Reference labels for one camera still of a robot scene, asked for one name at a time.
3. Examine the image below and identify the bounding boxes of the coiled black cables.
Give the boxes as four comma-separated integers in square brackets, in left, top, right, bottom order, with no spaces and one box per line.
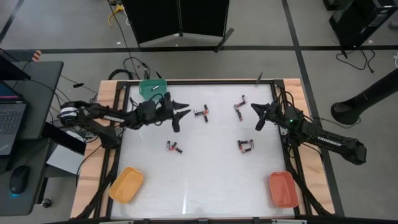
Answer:
[108,56,152,81]

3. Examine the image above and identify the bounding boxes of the black laptop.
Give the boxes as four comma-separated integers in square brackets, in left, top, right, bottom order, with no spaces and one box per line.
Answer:
[0,80,29,156]

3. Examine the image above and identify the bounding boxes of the yellow plastic tray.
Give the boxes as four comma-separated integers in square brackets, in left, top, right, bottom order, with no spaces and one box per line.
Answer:
[108,166,144,205]

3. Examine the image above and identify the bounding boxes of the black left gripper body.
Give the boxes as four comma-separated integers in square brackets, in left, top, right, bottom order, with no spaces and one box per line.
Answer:
[157,101,182,134]

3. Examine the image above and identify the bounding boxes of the black aluminium table frame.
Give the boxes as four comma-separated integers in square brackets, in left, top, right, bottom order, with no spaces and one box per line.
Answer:
[73,78,336,224]

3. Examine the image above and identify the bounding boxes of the yellow floor cable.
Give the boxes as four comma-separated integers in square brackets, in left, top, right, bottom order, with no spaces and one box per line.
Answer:
[107,4,126,27]

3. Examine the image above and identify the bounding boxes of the orange plastic tray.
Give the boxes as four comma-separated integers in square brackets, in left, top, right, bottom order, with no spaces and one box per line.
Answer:
[268,170,299,208]

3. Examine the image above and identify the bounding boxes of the black metal frame post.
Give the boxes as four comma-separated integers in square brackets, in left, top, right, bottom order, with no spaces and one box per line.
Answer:
[0,60,65,217]

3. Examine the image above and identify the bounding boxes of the black computer tower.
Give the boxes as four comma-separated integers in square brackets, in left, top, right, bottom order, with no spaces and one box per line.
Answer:
[328,0,398,50]

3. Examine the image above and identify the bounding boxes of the long black floor cable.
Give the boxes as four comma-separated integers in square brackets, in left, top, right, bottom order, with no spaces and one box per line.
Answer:
[107,0,141,80]

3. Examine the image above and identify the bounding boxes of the green plastic bin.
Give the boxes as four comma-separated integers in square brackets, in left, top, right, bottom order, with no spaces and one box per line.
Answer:
[139,78,168,101]

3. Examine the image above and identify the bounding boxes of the black and grey computer box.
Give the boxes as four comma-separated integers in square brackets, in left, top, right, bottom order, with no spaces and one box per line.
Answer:
[42,121,88,175]

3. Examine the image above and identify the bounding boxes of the black round-base stand pole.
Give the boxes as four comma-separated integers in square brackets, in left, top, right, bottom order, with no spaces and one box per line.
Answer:
[330,67,398,126]

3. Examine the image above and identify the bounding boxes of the black computer mouse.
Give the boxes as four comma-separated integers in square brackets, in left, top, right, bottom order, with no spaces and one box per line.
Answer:
[8,164,31,196]

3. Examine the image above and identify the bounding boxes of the black folding partition screen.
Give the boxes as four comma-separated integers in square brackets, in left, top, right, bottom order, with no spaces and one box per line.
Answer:
[122,0,235,53]

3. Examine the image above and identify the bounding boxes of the black cables with plug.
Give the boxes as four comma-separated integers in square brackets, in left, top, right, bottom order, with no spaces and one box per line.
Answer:
[335,49,376,75]

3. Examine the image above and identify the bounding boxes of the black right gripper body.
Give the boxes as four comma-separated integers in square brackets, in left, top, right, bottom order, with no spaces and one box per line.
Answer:
[254,100,285,132]

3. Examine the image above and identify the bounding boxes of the black monitor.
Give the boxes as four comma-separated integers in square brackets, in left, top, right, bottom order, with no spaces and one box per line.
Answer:
[0,48,32,82]

